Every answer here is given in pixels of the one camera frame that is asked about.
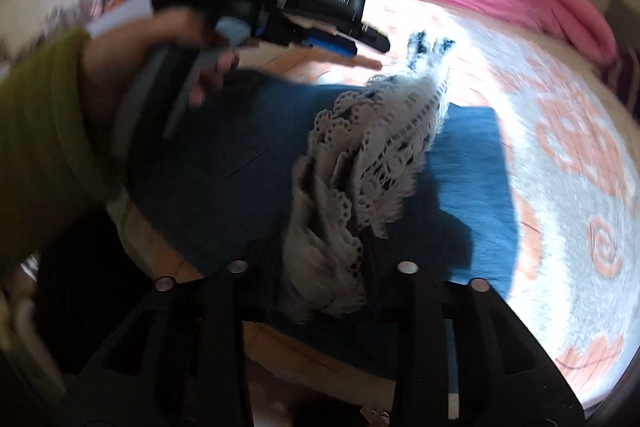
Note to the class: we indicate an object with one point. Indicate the purple striped pillow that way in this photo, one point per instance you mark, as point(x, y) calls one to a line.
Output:
point(625, 79)

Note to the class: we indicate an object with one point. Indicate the person's left forearm green sleeve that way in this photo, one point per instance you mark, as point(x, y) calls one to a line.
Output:
point(45, 132)

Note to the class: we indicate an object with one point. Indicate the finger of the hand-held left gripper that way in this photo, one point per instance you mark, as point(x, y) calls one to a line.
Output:
point(330, 46)
point(372, 39)

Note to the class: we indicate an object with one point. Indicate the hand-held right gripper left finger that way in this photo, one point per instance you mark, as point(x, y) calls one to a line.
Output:
point(220, 332)

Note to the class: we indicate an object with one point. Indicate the person's left hand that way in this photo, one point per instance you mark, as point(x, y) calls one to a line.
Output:
point(150, 32)

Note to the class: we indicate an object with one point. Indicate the cream blanket orange pattern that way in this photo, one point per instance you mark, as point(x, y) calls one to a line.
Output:
point(560, 207)

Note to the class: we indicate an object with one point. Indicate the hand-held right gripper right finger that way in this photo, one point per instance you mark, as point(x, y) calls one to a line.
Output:
point(417, 332)

